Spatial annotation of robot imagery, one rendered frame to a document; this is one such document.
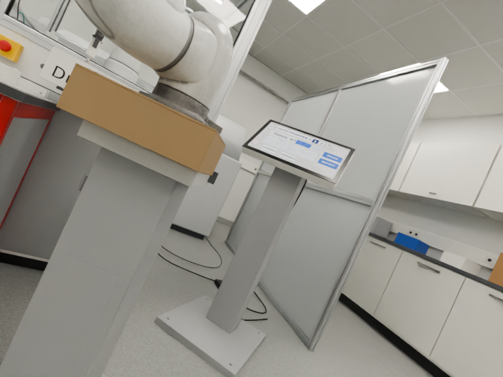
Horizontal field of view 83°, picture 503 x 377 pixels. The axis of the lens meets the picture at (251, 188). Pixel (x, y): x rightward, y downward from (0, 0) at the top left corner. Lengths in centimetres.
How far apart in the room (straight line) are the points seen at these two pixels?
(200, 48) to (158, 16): 12
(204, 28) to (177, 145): 30
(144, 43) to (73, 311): 64
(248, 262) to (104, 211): 95
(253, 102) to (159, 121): 448
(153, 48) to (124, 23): 7
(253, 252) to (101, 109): 108
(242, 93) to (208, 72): 428
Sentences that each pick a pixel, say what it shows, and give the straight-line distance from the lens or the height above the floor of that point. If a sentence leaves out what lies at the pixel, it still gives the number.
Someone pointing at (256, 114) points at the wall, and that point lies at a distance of 510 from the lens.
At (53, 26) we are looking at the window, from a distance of 159.
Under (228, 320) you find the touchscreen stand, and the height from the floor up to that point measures 10.
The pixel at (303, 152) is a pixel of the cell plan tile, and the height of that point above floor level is 106.
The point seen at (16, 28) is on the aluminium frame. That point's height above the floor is 96.
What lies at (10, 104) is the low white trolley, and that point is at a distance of 95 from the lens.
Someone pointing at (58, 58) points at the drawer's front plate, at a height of 90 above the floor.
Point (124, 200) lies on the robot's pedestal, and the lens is 75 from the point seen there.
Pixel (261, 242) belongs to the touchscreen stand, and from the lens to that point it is 152.
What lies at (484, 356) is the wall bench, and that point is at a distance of 294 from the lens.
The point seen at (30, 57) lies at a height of 89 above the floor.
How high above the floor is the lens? 78
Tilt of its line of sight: level
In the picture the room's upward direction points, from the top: 25 degrees clockwise
